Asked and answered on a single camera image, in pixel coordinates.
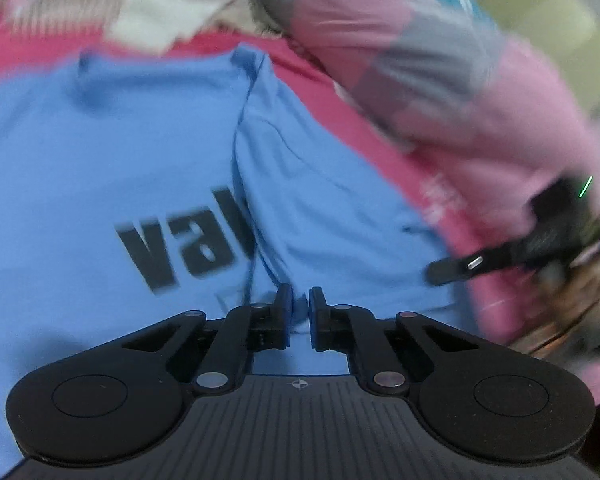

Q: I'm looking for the pink floral blanket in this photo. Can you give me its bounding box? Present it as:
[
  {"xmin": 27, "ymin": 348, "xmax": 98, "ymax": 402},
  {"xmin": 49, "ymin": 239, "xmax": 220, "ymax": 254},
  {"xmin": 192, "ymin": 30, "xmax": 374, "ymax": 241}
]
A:
[{"xmin": 0, "ymin": 22, "xmax": 511, "ymax": 351}]

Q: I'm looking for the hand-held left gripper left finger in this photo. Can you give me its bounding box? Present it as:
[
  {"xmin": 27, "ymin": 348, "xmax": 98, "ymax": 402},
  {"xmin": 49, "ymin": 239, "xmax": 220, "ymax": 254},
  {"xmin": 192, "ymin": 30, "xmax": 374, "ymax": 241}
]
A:
[{"xmin": 121, "ymin": 284, "xmax": 294, "ymax": 396}]

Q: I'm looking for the pink sleeved arm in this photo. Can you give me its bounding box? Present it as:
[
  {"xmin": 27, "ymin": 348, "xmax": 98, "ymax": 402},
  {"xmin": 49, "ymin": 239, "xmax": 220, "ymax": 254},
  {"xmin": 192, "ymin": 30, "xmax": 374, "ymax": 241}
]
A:
[{"xmin": 260, "ymin": 0, "xmax": 600, "ymax": 346}]

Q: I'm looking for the cream sweater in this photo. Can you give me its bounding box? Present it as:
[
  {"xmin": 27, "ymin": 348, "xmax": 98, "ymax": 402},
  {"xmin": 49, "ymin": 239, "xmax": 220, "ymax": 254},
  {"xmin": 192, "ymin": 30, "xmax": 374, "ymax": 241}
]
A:
[{"xmin": 107, "ymin": 0, "xmax": 243, "ymax": 53}]

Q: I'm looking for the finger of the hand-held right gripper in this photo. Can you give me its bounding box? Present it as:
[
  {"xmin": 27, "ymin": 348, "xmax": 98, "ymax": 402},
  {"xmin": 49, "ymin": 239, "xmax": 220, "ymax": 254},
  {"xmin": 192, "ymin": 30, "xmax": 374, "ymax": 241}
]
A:
[{"xmin": 426, "ymin": 239, "xmax": 535, "ymax": 287}]

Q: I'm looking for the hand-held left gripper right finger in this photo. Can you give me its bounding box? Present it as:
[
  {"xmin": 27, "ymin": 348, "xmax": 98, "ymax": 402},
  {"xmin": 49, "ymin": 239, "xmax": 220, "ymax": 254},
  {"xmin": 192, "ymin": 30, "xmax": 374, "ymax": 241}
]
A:
[{"xmin": 307, "ymin": 286, "xmax": 482, "ymax": 397}]

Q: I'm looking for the light blue t-shirt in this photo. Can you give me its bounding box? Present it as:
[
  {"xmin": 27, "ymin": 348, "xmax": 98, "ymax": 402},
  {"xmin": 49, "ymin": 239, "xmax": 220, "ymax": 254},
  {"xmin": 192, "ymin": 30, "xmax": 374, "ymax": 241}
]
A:
[{"xmin": 0, "ymin": 44, "xmax": 463, "ymax": 480}]

